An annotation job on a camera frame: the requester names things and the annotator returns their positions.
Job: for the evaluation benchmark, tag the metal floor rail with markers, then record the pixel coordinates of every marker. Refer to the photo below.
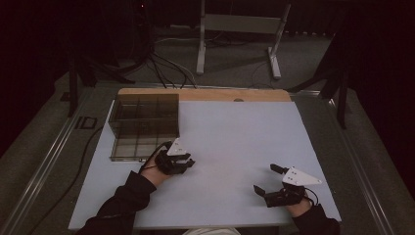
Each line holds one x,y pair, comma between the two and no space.
359,163
48,163

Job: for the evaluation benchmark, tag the smoky transparent drawer organizer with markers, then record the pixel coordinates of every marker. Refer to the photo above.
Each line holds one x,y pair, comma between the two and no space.
143,107

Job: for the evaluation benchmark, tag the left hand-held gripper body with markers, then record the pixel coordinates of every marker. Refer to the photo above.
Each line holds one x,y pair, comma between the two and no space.
169,161

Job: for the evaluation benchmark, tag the small grey table grommet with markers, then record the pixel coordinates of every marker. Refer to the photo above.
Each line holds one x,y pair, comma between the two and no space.
238,100

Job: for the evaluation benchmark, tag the black stand legs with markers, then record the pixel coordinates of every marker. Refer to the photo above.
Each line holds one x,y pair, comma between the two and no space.
341,98
73,81

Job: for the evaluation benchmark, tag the person's left hand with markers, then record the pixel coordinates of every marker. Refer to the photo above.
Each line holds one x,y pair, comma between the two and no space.
153,174

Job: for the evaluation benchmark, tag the person's light trousers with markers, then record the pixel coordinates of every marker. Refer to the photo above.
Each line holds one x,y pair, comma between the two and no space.
212,231

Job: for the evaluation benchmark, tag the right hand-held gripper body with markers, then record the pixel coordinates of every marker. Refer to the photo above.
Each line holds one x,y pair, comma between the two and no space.
287,196

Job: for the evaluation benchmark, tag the white metal stand frame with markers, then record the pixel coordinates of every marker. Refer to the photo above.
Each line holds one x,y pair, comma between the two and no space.
241,23

